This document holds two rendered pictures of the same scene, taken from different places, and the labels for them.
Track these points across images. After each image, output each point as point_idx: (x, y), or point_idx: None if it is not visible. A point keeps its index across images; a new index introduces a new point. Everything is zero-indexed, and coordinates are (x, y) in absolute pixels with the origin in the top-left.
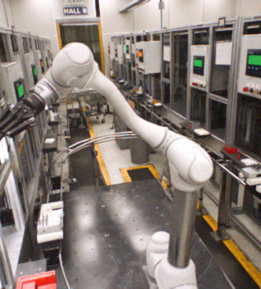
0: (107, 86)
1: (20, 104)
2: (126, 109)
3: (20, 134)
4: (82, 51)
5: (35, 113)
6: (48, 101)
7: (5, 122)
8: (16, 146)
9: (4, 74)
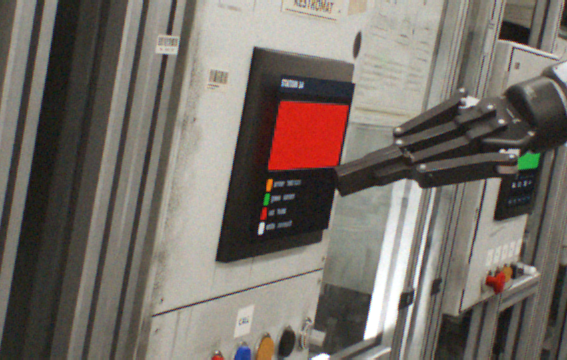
0: None
1: (496, 104)
2: None
3: (464, 290)
4: None
5: (528, 141)
6: None
7: (428, 136)
8: (433, 323)
9: (498, 68)
